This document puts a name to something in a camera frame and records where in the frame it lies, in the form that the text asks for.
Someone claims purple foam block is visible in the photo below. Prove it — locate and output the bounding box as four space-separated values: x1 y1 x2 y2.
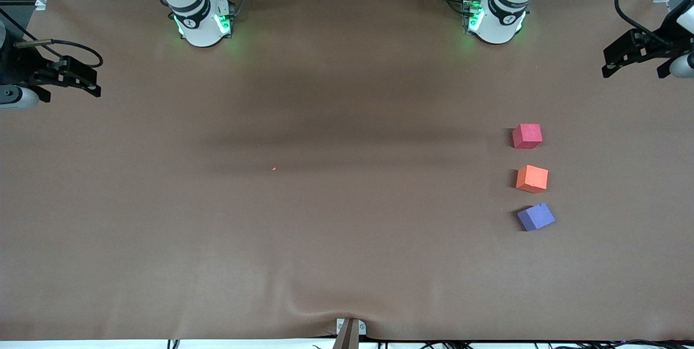
517 202 556 231

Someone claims red foam block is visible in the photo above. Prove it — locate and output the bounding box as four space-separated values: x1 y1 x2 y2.
512 124 543 150

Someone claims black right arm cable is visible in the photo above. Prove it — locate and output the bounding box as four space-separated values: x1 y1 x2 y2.
0 8 104 69

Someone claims brown table mat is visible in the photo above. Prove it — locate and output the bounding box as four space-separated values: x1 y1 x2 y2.
0 0 694 342

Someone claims orange foam block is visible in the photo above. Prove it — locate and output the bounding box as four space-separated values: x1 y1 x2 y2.
516 165 549 194

